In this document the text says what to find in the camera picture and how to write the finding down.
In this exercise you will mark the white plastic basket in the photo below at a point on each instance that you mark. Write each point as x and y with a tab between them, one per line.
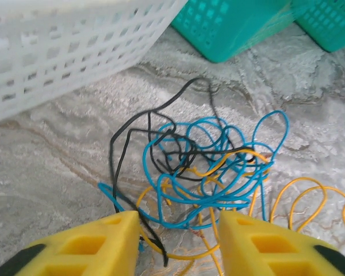
74	34

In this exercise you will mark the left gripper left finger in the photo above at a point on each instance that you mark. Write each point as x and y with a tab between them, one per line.
103	250

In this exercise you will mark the teal plastic basket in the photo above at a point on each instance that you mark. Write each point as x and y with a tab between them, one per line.
333	23
233	28

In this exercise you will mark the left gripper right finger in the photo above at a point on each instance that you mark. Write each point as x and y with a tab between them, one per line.
261	253

